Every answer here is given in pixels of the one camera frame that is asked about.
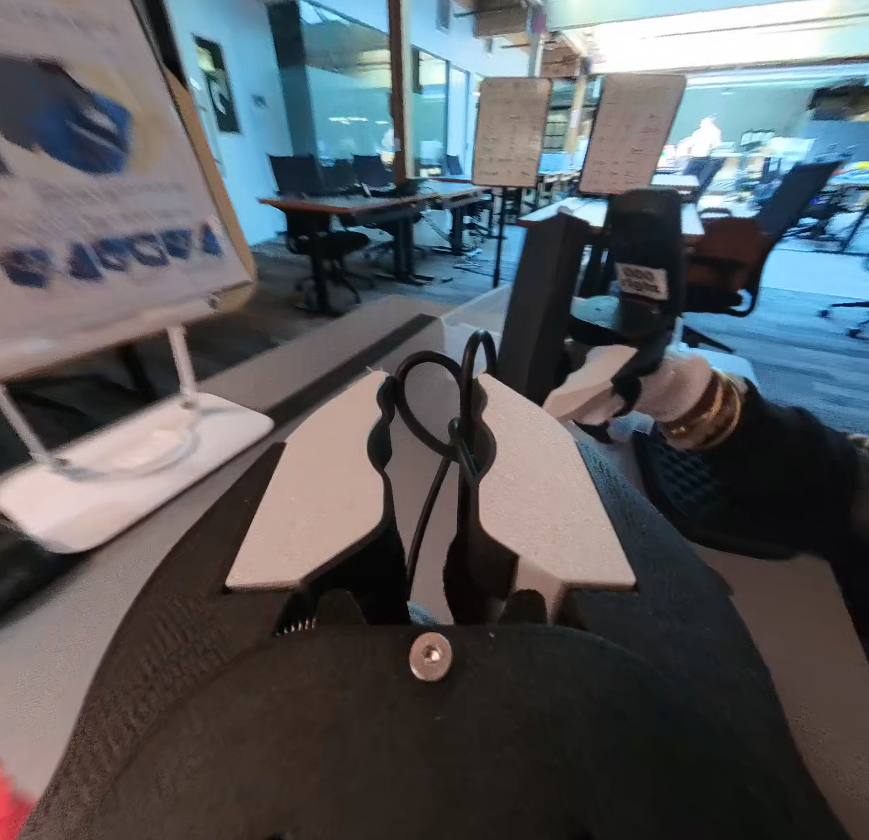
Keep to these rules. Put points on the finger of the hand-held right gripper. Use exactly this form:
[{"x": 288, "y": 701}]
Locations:
[{"x": 590, "y": 385}]

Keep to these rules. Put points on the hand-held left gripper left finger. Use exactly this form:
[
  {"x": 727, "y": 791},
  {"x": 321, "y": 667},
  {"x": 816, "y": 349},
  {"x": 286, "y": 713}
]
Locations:
[{"x": 319, "y": 500}]

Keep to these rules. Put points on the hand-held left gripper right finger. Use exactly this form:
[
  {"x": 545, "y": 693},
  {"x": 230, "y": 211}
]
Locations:
[{"x": 550, "y": 507}]

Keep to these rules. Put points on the long black usb hub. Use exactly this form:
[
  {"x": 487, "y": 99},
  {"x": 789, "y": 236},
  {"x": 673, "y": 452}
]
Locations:
[{"x": 543, "y": 297}]

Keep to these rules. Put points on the person's right hand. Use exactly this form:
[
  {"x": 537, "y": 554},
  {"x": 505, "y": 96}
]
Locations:
[{"x": 679, "y": 385}]

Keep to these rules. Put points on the wooden office desk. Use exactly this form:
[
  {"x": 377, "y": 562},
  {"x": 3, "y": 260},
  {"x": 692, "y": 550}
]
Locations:
[
  {"x": 694, "y": 221},
  {"x": 353, "y": 205}
]

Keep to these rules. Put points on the handwritten whiteboard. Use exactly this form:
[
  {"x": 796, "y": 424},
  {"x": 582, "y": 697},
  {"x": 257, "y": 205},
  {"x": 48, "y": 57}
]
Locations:
[
  {"x": 510, "y": 134},
  {"x": 631, "y": 134}
]

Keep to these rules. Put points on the gold wrist bangles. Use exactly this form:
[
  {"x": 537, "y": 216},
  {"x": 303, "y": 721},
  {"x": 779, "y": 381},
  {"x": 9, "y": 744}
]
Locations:
[{"x": 706, "y": 412}]

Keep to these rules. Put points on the black mesh wrist rest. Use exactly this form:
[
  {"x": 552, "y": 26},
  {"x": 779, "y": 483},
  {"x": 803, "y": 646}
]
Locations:
[{"x": 679, "y": 473}]

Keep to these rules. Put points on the black office chair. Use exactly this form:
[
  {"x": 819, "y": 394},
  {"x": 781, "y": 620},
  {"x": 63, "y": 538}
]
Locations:
[
  {"x": 299, "y": 175},
  {"x": 787, "y": 208}
]

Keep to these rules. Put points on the white board stand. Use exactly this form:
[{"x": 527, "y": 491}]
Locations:
[{"x": 136, "y": 460}]

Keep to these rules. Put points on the printed instruction sheet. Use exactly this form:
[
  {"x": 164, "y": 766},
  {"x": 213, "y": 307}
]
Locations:
[{"x": 102, "y": 175}]

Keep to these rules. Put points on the phone icon door window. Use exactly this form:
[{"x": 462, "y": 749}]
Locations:
[{"x": 217, "y": 83}]

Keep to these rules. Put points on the wooden support post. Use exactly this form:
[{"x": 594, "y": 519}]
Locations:
[{"x": 400, "y": 73}]

